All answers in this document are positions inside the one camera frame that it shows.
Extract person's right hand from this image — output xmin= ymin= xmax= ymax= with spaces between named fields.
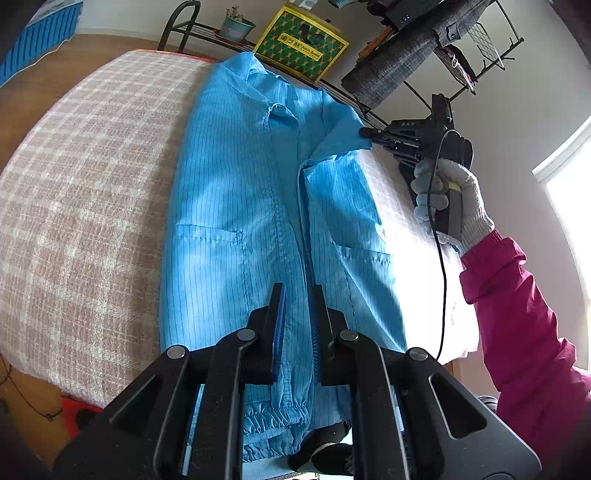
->
xmin=411 ymin=158 xmax=496 ymax=252

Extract black metal clothes rack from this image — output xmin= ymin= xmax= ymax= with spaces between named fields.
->
xmin=157 ymin=0 xmax=525 ymax=130

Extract pink checked blanket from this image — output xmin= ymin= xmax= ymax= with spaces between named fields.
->
xmin=0 ymin=48 xmax=481 ymax=409

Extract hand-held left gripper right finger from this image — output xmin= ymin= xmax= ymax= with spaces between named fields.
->
xmin=308 ymin=285 xmax=542 ymax=480

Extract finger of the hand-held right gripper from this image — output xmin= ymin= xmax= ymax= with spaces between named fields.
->
xmin=359 ymin=127 xmax=421 ymax=145
xmin=372 ymin=137 xmax=423 ymax=163

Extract red bed base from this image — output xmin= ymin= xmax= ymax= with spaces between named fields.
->
xmin=59 ymin=394 xmax=105 ymax=439

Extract potted plant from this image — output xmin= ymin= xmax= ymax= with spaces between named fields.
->
xmin=218 ymin=6 xmax=257 ymax=43

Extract blue striped work jacket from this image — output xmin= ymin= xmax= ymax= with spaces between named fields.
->
xmin=159 ymin=51 xmax=408 ymax=462

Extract black white shoe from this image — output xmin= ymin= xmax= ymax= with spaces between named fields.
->
xmin=288 ymin=425 xmax=356 ymax=476

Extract person's right forearm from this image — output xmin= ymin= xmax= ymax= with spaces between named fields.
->
xmin=459 ymin=229 xmax=591 ymax=462

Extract yellow green patterned box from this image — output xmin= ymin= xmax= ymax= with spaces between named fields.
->
xmin=253 ymin=4 xmax=350 ymax=84

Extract grey plaid coat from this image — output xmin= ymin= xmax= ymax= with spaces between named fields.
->
xmin=342 ymin=0 xmax=490 ymax=107

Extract folded dark red clothes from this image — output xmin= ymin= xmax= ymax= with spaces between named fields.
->
xmin=434 ymin=44 xmax=476 ymax=93

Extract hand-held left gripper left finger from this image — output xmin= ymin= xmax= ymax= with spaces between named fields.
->
xmin=53 ymin=282 xmax=288 ymax=480

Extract black jacket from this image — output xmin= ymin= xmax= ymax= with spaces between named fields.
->
xmin=367 ymin=0 xmax=467 ymax=28

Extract black cable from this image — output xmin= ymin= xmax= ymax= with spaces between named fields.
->
xmin=427 ymin=129 xmax=462 ymax=365

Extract blue slatted crate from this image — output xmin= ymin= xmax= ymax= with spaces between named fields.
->
xmin=0 ymin=0 xmax=84 ymax=86

